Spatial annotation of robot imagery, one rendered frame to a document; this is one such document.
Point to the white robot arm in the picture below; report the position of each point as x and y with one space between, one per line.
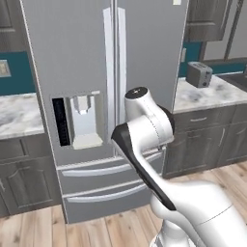
199 209

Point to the grey fridge drawer front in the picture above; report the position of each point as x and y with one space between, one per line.
96 181
96 209

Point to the plain grey fridge door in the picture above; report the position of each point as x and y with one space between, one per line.
151 48

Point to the grey steel fridge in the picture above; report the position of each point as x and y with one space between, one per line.
64 58

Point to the fridge door with dispenser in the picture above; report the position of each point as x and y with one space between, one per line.
64 48

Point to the grey wood cupboard door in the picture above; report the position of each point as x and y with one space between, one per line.
29 186
234 144
193 151

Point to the grey wood drawer front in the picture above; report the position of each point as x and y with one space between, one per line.
37 146
241 113
205 119

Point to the grey steel toaster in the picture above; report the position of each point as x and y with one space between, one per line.
197 74

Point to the dark sink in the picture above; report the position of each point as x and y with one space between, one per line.
236 79

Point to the grey framed window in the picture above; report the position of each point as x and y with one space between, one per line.
238 29

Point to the white wall socket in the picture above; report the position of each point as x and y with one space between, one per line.
183 55
4 68

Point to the grey wood wall cupboard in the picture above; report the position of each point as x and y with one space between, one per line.
11 22
205 19

